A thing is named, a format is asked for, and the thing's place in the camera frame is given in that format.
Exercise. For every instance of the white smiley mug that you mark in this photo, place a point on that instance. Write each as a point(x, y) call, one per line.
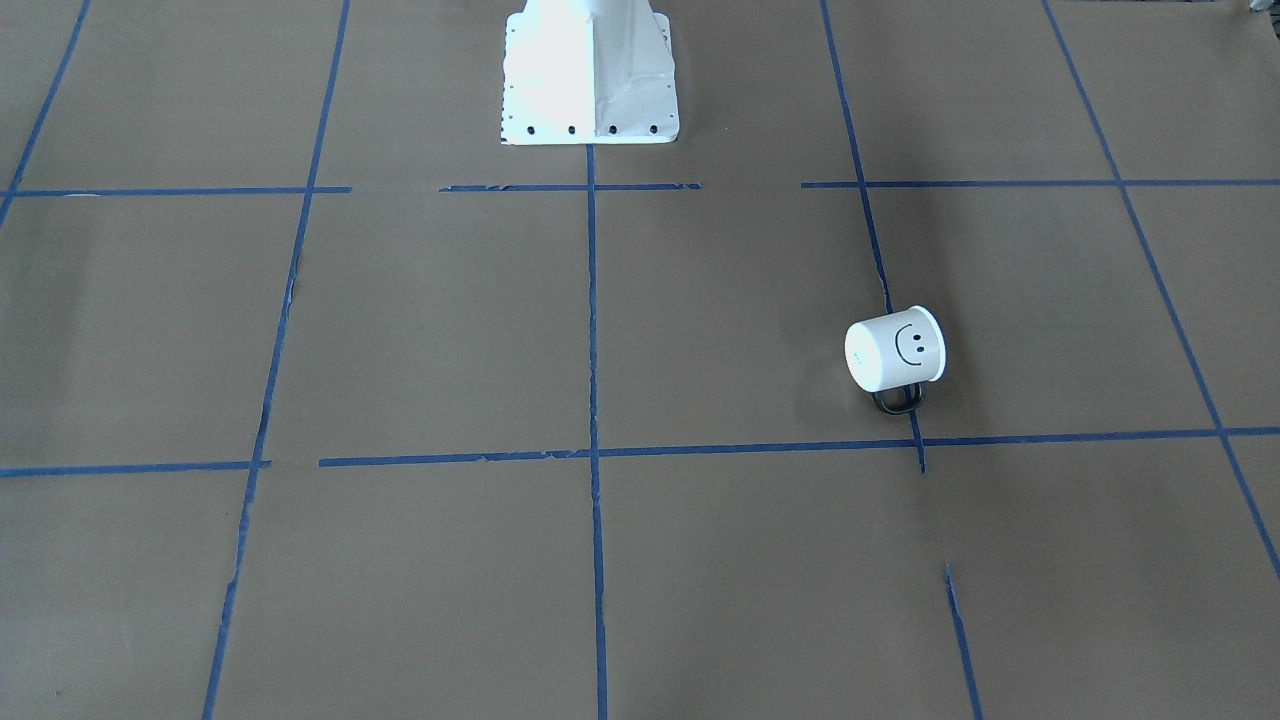
point(895, 356)

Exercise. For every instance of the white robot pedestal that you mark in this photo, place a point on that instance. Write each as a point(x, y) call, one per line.
point(588, 73)

